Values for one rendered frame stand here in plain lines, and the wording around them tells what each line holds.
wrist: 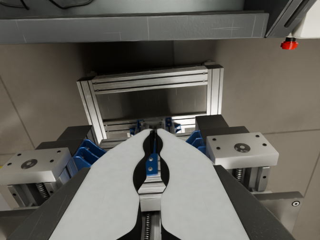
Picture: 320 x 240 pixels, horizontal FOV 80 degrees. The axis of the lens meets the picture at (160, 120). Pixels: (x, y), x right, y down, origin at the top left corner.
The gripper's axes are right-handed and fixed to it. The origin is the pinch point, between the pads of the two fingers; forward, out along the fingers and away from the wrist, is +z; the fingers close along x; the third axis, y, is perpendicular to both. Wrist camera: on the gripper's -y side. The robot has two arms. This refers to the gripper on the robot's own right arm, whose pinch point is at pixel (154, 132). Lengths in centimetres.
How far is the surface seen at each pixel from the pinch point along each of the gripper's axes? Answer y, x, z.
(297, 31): -4.2, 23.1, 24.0
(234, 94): 43, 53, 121
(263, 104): 52, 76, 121
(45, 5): -9.6, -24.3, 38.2
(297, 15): -6.5, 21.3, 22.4
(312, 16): -6.2, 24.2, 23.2
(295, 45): 0, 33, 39
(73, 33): -4.6, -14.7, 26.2
